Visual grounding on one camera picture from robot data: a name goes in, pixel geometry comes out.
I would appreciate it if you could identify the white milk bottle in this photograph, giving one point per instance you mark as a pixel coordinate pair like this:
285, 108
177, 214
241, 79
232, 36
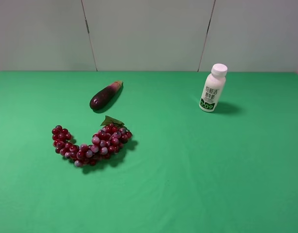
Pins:
213, 87

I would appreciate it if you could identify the red plastic grape bunch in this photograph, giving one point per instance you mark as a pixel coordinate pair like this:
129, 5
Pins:
107, 142

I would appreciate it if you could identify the purple toy eggplant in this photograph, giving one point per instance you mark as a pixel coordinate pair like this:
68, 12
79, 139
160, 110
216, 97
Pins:
104, 97

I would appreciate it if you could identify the green table cloth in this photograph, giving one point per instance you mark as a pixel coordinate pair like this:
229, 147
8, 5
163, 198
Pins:
234, 170

